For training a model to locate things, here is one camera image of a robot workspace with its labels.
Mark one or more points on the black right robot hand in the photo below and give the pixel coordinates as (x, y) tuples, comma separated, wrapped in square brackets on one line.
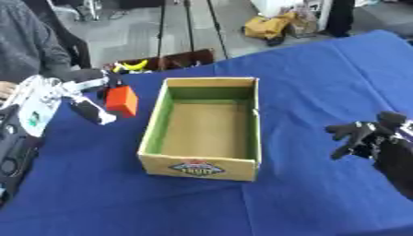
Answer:
[(359, 132)]

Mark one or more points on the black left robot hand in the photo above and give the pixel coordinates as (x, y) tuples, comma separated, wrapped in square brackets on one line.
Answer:
[(89, 109)]

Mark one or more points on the orange rectangular block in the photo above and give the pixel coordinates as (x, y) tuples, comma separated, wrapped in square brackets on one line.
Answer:
[(121, 100)]

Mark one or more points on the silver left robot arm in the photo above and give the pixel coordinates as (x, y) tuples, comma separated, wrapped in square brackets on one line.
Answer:
[(32, 104)]

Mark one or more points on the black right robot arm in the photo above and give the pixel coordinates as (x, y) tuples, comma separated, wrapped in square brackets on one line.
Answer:
[(397, 162)]

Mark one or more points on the brown box of toys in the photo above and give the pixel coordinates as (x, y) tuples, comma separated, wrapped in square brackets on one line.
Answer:
[(180, 60)]

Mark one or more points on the tan cardboard box green inside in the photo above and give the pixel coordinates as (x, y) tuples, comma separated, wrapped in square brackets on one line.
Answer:
[(207, 129)]

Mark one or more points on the yellow toy banana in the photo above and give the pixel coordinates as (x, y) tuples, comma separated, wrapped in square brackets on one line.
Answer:
[(134, 66)]

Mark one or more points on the person's hand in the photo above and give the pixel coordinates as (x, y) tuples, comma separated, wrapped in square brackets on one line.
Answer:
[(5, 89)]

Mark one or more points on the person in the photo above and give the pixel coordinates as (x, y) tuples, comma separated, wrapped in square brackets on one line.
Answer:
[(24, 40)]

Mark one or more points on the tan bag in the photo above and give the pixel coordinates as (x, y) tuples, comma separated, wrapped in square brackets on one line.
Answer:
[(304, 23)]

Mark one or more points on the black tripod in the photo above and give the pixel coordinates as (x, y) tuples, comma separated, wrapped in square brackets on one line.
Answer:
[(189, 27)]

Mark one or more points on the yellow bag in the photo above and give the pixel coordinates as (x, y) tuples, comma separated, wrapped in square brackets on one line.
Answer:
[(266, 27)]

